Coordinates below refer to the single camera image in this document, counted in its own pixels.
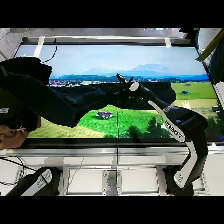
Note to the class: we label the dark pants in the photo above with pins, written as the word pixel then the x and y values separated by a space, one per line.
pixel 80 100

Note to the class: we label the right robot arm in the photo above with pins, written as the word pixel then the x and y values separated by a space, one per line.
pixel 186 128

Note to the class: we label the silver frame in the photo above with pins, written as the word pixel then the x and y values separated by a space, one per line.
pixel 93 152

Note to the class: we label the brown garment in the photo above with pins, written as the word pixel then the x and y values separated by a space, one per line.
pixel 11 138

